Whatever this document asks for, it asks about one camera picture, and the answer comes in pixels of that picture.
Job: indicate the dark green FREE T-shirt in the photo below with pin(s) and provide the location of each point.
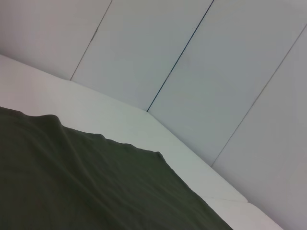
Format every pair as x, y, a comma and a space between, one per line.
72, 179

